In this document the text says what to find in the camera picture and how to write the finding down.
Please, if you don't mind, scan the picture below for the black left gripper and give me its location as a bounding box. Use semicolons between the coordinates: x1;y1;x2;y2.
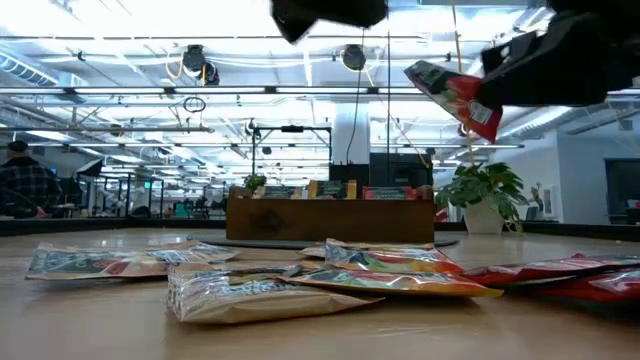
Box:
269;0;390;45

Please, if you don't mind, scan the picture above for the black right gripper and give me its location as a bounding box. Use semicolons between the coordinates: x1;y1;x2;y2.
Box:
477;0;640;108

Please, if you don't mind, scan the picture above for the red strawberry tea bag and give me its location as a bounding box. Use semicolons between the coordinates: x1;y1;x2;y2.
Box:
362;185;420;201
524;268;640;305
403;59;504;145
460;252;640;287

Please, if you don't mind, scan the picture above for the silver brown tea packet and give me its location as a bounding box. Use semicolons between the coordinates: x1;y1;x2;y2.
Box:
166;269;385;325

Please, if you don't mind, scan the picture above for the wooden tea organizer box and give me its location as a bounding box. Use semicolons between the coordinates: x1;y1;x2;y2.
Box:
225;185;436;245

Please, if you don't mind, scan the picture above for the framed picture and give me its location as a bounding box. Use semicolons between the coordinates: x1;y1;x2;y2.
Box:
542;185;557;217

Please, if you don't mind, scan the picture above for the dark window panel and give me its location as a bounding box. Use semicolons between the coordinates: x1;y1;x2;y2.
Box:
603;158;640;225

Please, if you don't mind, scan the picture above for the green plant in white pot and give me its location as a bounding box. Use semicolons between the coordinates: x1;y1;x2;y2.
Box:
433;160;544;236

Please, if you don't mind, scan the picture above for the black cabinet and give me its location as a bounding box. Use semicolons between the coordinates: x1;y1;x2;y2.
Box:
328;152;435;190

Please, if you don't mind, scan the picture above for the small green plant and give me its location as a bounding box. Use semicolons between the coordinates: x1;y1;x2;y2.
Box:
243;173;269;195

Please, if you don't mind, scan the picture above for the grey round woven placemat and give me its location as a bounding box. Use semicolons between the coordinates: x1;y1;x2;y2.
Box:
187;234;460;251

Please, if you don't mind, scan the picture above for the grey ceiling pipe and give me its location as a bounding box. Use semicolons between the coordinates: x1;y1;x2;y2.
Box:
0;124;216;134

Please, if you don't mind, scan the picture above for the person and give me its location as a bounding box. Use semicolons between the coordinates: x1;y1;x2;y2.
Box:
0;139;64;220

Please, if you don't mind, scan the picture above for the black ceiling cable reel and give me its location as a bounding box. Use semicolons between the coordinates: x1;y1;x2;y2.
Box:
341;43;368;72
180;43;221;87

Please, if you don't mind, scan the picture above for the black metal gantry frame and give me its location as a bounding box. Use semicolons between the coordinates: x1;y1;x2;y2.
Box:
251;124;333;176

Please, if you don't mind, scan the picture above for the silver ceiling air duct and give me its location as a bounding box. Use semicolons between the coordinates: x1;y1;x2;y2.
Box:
0;52;61;86

